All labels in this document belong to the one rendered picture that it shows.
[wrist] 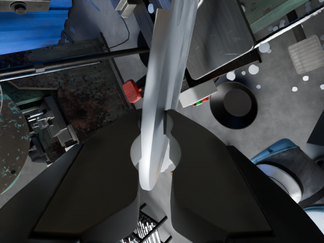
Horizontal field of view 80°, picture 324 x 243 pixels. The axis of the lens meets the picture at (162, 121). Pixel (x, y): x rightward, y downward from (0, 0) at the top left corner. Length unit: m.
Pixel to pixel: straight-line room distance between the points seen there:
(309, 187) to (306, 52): 0.56
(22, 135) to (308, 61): 1.57
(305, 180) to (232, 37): 0.37
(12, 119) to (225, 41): 1.38
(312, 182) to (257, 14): 0.39
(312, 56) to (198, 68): 0.63
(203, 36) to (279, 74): 0.81
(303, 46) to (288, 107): 0.36
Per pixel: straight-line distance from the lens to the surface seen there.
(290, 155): 0.56
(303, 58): 0.98
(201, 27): 0.40
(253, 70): 0.51
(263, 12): 0.50
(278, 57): 1.17
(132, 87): 0.62
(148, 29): 0.61
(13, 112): 1.56
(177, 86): 0.29
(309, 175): 0.58
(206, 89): 0.68
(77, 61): 1.24
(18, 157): 1.52
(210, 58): 0.40
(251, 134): 1.33
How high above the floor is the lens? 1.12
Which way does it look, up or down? 39 degrees down
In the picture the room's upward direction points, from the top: 117 degrees counter-clockwise
